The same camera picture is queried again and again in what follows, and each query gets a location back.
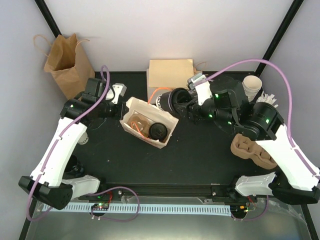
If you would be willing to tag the right black frame post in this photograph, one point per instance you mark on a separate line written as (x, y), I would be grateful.
(283, 27)

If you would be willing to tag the left circuit board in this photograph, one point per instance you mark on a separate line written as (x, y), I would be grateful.
(100, 206)

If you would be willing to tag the left black frame post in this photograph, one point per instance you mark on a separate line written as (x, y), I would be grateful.
(48, 17)

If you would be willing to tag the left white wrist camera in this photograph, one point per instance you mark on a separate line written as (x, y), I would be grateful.
(116, 92)

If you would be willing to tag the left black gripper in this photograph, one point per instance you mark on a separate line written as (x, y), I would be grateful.
(120, 113)

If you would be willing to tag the flat tan paper bag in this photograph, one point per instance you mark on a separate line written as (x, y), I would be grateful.
(170, 73)

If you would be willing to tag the cup of wrapped straws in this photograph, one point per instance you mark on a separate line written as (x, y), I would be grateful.
(269, 99)

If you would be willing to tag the light blue cable duct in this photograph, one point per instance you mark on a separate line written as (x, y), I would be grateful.
(167, 209)

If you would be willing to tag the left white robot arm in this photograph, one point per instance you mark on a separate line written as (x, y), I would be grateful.
(46, 183)

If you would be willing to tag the white printed paper bag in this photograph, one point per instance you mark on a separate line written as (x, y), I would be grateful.
(153, 114)

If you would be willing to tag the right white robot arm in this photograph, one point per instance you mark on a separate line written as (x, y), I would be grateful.
(224, 101)

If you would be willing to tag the flat brown handled bag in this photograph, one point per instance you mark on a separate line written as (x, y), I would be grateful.
(199, 67)

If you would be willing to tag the stack of pulp carriers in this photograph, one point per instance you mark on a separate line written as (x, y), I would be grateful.
(246, 149)

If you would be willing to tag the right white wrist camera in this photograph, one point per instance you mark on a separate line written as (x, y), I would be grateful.
(201, 86)

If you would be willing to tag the right paper cup stack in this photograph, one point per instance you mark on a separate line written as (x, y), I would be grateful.
(251, 85)

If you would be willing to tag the right circuit board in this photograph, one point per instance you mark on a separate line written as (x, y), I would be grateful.
(239, 209)

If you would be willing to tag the standing brown paper bag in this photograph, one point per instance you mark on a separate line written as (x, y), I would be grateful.
(68, 63)

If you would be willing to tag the brown pulp cup carrier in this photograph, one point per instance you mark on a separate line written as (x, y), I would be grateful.
(140, 124)

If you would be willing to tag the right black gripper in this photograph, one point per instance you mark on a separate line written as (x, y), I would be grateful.
(191, 110)

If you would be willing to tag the black frame post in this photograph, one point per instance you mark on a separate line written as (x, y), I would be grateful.
(48, 17)
(283, 27)

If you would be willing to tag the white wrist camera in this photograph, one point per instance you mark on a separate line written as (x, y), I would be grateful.
(201, 86)
(116, 92)

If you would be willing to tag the paper cup stack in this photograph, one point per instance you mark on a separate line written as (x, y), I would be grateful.
(83, 139)
(251, 85)

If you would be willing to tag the circuit board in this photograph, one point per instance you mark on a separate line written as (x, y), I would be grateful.
(100, 206)
(239, 209)

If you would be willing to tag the left paper cup stack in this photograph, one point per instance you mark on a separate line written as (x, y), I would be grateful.
(83, 139)

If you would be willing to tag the lidded coffee cup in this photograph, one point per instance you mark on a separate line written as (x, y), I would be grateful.
(158, 131)
(169, 100)

